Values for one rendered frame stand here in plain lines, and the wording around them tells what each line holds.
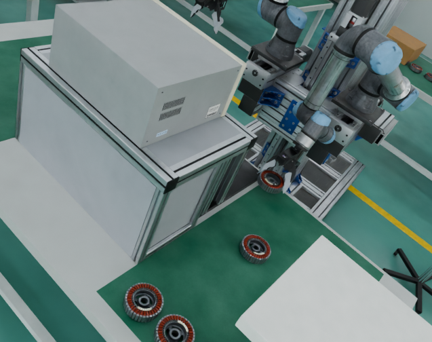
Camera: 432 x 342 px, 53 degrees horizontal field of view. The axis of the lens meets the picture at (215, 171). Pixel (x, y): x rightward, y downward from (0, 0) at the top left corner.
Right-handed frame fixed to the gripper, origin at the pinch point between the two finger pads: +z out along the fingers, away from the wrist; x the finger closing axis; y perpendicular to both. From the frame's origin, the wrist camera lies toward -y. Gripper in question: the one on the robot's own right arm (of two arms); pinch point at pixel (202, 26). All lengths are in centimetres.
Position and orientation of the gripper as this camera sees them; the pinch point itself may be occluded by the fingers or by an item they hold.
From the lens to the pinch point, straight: 200.6
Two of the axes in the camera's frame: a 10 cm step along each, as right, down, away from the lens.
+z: -3.3, 7.2, 6.1
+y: 5.6, -3.8, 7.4
